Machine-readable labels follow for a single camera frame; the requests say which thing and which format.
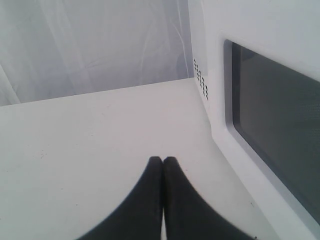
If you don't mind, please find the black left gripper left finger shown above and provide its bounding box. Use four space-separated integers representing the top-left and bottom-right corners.
79 156 164 240

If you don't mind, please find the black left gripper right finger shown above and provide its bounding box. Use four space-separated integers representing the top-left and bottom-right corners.
163 156 252 240

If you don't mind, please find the white microwave door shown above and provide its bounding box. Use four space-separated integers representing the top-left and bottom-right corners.
208 33 320 240

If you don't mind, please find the white microwave oven body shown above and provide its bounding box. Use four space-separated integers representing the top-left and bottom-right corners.
187 0 320 106

